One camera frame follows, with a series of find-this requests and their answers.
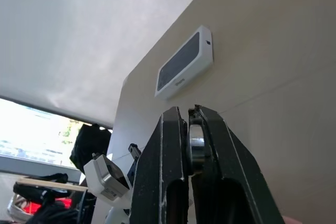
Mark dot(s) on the black cloth bundle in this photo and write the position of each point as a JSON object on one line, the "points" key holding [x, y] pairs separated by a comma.
{"points": [[36, 191]]}

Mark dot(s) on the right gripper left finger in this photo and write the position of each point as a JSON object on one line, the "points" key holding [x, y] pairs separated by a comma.
{"points": [[157, 171]]}

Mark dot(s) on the red item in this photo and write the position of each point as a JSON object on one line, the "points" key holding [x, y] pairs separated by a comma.
{"points": [[34, 206]]}

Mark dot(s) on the white phone box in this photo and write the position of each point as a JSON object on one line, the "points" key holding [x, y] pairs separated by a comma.
{"points": [[183, 64]]}

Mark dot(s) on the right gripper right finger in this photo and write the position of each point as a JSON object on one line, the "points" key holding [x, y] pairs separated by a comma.
{"points": [[225, 171]]}

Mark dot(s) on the white robot arm camera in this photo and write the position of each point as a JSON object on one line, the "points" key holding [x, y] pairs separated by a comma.
{"points": [[97, 182]]}

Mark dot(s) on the metal spoon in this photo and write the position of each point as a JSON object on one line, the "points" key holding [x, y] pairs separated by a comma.
{"points": [[196, 142]]}

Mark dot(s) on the black bag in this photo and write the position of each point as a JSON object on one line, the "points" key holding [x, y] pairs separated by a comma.
{"points": [[89, 145]]}

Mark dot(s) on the wooden board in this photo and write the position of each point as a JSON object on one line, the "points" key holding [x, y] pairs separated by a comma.
{"points": [[52, 184]]}

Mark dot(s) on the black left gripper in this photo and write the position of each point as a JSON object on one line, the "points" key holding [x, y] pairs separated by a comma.
{"points": [[134, 151]]}

